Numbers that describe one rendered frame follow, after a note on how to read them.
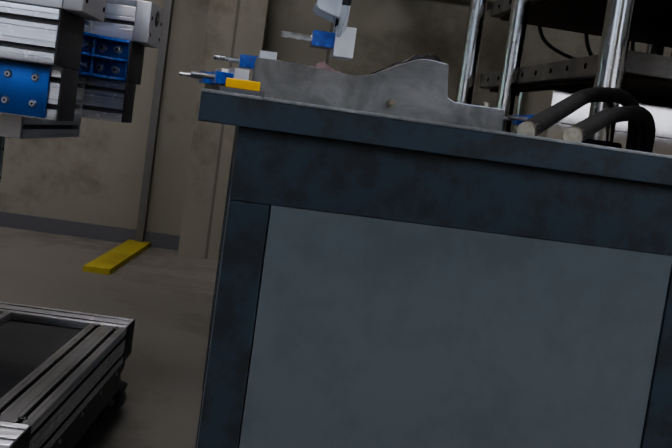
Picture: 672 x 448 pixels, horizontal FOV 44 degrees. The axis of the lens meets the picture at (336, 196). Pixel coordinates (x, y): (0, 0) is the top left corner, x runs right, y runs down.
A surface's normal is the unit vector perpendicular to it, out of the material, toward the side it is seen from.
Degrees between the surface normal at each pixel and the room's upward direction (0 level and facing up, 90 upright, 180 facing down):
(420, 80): 90
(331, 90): 90
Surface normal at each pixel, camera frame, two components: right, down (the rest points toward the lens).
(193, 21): 0.02, 0.08
